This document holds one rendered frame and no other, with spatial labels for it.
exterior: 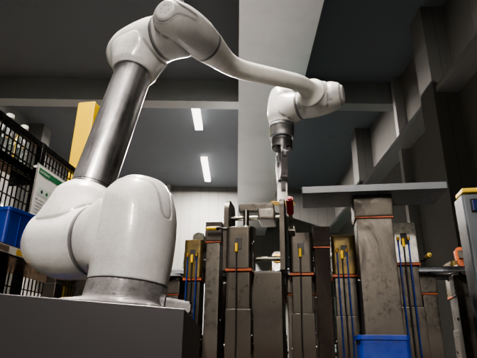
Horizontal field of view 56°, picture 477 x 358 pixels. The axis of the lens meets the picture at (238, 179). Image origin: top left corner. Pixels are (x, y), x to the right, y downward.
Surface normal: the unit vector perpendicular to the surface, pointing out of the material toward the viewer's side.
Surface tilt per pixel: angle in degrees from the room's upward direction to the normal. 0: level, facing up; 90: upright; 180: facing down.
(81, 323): 90
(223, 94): 90
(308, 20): 180
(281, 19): 180
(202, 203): 90
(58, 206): 72
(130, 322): 90
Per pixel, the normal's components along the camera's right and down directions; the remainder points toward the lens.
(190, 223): 0.00, -0.36
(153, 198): 0.54, -0.52
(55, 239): -0.50, -0.19
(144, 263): 0.47, -0.19
